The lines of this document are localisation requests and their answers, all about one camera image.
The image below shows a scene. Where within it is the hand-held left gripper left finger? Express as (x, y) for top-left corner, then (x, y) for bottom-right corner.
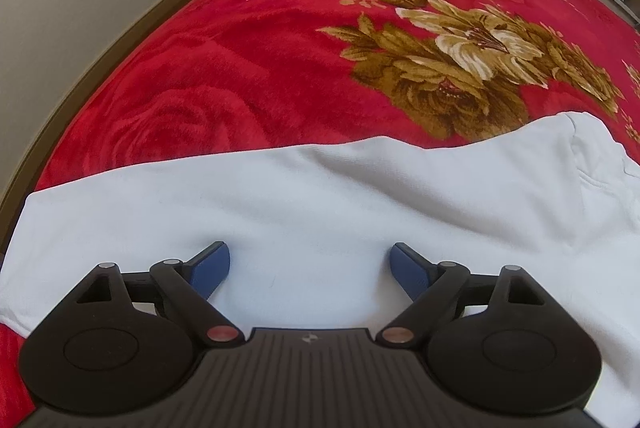
(75, 241), (246, 349)

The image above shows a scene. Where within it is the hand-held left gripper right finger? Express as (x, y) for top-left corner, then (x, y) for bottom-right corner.
(375, 242), (548, 349)

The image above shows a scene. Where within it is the white cotton garment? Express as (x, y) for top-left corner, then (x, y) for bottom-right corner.
(0, 112), (640, 414)

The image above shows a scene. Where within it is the red floral blanket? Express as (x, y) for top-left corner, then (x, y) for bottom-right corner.
(0, 0), (640, 428)

